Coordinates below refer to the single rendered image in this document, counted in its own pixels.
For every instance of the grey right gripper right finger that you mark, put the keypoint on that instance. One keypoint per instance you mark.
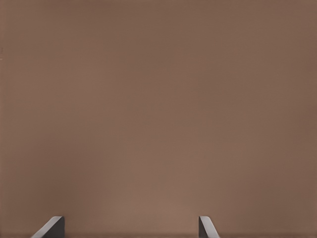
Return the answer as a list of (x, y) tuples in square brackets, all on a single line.
[(206, 229)]

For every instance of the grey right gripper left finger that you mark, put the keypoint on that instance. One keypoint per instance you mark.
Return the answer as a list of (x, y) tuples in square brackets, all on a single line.
[(54, 228)]

